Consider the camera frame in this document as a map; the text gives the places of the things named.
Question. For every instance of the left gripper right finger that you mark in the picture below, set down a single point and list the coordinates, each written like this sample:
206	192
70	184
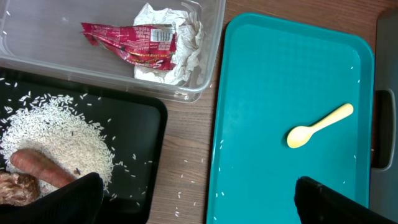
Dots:
319	204

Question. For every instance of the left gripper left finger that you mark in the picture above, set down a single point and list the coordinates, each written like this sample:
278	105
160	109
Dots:
77	202

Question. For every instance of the orange carrot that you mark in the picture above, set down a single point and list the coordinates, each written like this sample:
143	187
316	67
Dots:
39	166

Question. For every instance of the yellow plastic spoon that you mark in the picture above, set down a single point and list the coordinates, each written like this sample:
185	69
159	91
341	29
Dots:
300	135

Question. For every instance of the red snack wrapper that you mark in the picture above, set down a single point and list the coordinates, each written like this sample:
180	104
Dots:
149	45

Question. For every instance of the white tissue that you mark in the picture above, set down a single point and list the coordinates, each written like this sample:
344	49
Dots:
189	44

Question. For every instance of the grey dishwasher rack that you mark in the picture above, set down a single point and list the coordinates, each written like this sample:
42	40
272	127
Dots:
383	196

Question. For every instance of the black waste tray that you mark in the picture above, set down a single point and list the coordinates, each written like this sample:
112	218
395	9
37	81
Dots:
134	127

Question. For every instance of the brown food scrap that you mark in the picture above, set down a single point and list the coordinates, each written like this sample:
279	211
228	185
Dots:
18	189

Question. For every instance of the pile of white rice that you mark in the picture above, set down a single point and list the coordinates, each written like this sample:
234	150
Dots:
53	126

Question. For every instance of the teal plastic tray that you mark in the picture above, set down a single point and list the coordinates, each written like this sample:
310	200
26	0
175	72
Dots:
277	75

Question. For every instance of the clear plastic bin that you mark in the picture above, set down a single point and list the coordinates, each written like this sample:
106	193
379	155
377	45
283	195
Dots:
45	37

